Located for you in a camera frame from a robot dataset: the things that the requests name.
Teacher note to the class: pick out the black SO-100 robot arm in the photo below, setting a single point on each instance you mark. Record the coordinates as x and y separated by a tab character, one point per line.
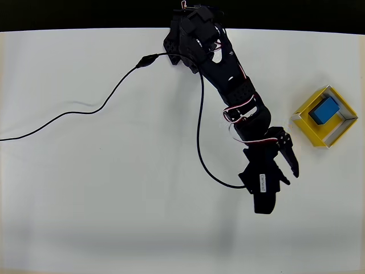
225	71

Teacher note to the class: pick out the blue rectangular block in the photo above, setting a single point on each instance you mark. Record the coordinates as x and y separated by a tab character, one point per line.
325	110

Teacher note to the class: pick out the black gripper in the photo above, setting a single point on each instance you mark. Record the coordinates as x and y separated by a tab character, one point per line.
274	150

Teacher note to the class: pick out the yellow open box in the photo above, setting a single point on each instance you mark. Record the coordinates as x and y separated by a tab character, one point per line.
306	125

